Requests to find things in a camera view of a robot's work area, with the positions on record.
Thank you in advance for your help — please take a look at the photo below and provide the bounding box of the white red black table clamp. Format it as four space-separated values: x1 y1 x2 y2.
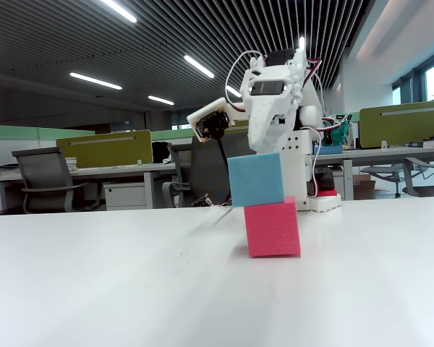
309 168 343 214

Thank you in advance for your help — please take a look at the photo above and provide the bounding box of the green packet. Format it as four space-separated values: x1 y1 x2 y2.
330 120 352 147

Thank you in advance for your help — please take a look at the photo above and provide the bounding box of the flat blue box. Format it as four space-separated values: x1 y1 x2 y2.
313 145 344 156

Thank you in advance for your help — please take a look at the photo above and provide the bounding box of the olive green desk divider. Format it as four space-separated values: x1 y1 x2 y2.
56 130 154 169
359 100 434 150

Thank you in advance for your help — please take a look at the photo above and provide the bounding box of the red foam cube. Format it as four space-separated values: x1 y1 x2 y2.
243 197 302 259

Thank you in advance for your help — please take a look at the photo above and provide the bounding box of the white office desk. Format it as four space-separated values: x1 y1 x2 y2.
0 162 192 213
310 146 434 202

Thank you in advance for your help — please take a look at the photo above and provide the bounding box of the brown cardboard box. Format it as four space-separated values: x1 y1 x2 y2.
352 175 377 201

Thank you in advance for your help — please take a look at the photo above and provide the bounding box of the dark mesh office chair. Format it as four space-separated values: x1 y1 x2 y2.
161 135 250 209

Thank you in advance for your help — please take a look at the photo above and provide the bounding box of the black camera cable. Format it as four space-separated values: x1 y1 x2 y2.
216 137 235 205

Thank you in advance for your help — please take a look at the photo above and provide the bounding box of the blue foam cube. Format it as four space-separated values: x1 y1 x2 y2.
226 152 286 207

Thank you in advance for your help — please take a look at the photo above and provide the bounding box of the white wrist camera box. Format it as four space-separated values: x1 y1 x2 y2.
186 97 239 142

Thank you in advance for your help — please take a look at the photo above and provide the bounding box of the grey mesh office chair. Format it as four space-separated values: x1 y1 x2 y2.
12 147 104 214

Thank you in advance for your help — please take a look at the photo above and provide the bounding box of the white drawer pedestal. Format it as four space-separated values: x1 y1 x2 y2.
103 181 155 211

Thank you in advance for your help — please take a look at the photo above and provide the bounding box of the light green office partition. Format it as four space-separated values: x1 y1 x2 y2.
0 124 96 142

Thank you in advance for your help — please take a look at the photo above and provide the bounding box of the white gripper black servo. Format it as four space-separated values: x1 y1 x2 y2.
241 64 301 156

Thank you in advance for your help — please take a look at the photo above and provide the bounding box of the white servo cable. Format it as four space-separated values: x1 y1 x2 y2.
225 50 268 110
308 59 327 199

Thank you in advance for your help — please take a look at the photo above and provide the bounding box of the small black circuit board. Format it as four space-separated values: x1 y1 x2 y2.
190 194 214 207

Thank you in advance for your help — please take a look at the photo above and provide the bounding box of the black bag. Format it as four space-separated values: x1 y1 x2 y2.
152 142 172 166

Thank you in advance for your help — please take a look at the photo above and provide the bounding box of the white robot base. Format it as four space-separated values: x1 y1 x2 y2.
280 129 311 213

